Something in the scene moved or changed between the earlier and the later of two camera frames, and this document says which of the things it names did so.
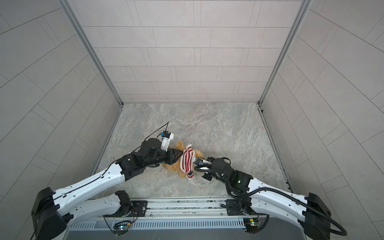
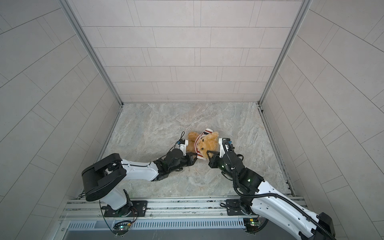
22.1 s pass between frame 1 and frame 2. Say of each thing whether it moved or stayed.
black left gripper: moved
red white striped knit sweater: moved
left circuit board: stayed
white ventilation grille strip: stayed
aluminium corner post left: stayed
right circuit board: stayed
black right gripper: moved
